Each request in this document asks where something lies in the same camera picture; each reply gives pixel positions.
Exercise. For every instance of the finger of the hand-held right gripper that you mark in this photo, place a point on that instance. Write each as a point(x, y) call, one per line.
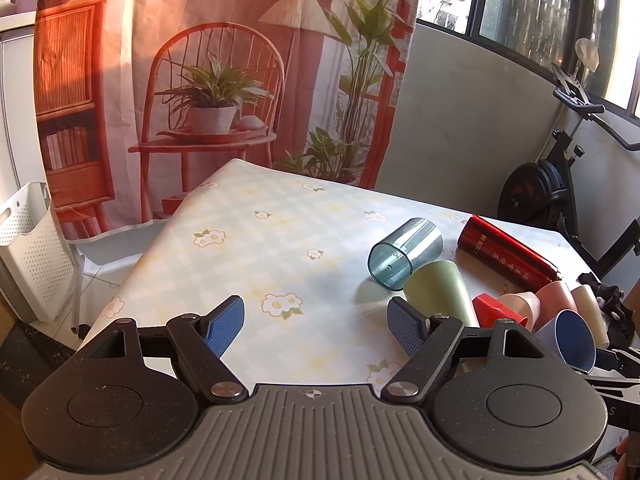
point(612, 384)
point(617, 358)

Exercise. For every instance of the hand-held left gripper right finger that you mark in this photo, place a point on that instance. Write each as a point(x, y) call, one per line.
point(404, 325)

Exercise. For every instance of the pale pink cup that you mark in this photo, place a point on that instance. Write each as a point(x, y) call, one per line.
point(522, 305)

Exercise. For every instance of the white perforated laundry basket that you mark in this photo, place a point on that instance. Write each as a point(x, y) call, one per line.
point(30, 255)

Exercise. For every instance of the black exercise bike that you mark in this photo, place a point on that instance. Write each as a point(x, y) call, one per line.
point(535, 192)

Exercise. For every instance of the small red cup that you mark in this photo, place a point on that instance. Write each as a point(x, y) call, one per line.
point(492, 309)

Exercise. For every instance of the grey cup with blue inside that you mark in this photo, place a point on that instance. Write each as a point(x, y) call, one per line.
point(572, 340)

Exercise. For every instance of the window with dark frame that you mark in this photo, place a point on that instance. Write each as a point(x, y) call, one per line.
point(530, 5)

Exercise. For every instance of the green cup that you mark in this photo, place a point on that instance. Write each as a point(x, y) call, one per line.
point(442, 287)

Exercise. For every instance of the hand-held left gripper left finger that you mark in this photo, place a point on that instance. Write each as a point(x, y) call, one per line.
point(224, 327)

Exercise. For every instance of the printed backdrop cloth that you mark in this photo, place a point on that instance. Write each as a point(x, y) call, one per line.
point(215, 85)

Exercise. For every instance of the white cabinet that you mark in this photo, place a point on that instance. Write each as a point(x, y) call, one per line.
point(15, 110)

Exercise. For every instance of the red thermos bottle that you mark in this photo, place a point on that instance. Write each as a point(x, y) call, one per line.
point(502, 249)

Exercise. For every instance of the transparent blue cup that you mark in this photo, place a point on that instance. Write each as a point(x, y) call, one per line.
point(406, 255)

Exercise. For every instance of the cream cup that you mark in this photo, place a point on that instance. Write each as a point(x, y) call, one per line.
point(590, 312)

